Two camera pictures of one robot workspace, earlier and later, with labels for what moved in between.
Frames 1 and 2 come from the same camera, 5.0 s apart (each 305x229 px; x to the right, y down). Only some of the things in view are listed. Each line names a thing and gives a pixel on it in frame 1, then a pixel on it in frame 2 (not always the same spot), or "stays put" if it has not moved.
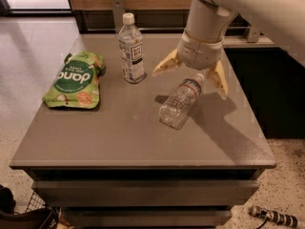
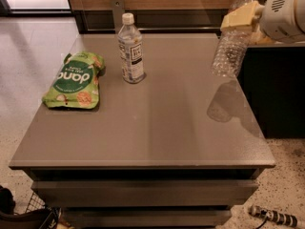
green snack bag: [76, 84] stays put
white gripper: [199, 53] → [283, 15]
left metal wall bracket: [118, 6] stays put
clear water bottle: [173, 112] → [233, 44]
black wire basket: [38, 215] stays put
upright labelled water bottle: [132, 49] stays put
